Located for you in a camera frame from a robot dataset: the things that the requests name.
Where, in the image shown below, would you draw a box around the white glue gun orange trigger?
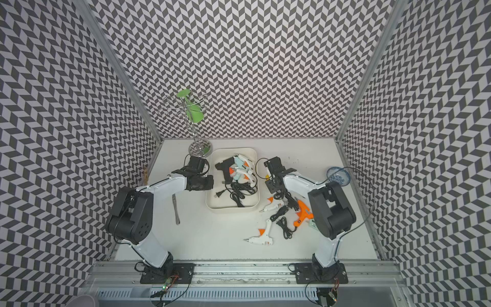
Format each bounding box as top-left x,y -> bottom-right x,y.
229,168 -> 257,188

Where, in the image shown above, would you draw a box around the white plastic storage box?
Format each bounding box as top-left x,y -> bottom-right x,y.
205,147 -> 260,214

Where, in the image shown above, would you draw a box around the black glue gun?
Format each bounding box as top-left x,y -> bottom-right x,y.
215,157 -> 245,208

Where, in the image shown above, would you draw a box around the small white glue gun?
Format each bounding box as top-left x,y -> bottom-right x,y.
260,196 -> 284,212

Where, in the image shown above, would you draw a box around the mint green glue gun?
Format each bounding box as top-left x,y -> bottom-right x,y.
229,155 -> 252,171

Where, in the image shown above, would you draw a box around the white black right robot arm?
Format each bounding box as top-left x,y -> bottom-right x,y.
263,157 -> 357,281

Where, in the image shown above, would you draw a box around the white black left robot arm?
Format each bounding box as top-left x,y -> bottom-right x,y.
105,156 -> 214,269

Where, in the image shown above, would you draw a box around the mint glue gun front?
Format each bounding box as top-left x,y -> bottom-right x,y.
309,220 -> 318,230

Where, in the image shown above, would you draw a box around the metal file tool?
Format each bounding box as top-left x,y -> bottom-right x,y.
171,194 -> 180,225

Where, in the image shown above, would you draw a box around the blue white ceramic bowl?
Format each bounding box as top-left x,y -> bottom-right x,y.
326,166 -> 351,187

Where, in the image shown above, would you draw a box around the silver stand green leaves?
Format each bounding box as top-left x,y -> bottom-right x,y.
161,88 -> 212,158

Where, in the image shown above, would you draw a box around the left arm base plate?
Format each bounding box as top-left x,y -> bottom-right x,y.
140,263 -> 196,285

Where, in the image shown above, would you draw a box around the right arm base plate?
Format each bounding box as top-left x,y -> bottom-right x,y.
290,262 -> 349,285

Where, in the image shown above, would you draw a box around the aluminium front rail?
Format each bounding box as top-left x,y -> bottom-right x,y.
83,260 -> 406,290

